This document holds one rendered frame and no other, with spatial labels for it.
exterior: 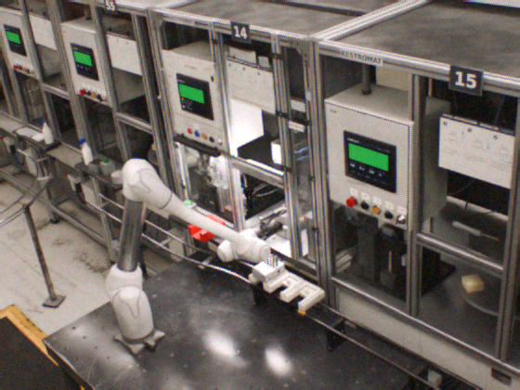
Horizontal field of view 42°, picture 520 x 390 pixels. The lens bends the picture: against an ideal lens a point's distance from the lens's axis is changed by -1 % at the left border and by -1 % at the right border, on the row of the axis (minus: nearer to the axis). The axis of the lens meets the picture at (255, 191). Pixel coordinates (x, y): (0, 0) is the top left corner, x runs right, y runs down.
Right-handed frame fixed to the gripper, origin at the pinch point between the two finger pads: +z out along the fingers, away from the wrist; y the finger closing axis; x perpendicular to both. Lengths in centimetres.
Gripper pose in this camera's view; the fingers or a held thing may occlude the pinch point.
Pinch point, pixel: (281, 216)
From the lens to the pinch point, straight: 353.7
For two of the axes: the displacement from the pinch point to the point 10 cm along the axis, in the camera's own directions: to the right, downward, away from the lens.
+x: -6.8, -2.9, 6.7
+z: 7.2, -4.3, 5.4
